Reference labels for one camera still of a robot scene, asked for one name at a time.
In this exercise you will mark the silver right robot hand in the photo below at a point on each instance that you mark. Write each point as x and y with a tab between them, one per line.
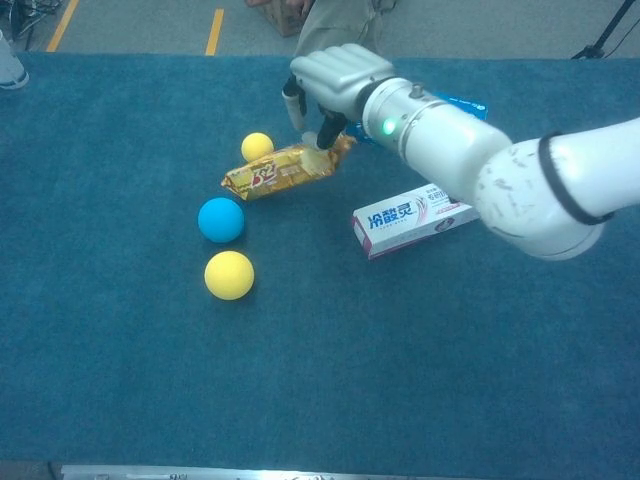
340	75

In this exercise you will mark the gold foil biscuit packet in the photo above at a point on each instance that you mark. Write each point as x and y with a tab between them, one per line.
280	172

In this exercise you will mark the blue Oreo cookie box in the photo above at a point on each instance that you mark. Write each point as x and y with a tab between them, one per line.
470	106

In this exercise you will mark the white pink toothpaste box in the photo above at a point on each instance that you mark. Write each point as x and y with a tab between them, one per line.
400	225

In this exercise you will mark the blue foam ball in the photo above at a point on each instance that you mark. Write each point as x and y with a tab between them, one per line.
221	220

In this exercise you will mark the large yellow foam ball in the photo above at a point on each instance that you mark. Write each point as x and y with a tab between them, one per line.
229	275

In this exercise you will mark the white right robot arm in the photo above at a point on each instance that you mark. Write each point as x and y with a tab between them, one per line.
475	160

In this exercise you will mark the person in khaki trousers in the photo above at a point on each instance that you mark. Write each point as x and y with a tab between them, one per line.
340	22

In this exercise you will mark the brown cardboard box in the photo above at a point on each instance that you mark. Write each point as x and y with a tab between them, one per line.
282	17

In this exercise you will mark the small yellow foam ball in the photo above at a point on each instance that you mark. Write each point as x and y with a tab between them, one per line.
257	146

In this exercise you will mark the yellow floor tape strip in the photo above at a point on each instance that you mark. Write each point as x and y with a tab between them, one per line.
62	25
215	32

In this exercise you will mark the teal carpet table cover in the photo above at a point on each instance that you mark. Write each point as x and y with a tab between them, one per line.
350	350

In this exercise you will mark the silver metal rail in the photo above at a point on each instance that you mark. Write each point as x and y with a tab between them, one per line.
250	472

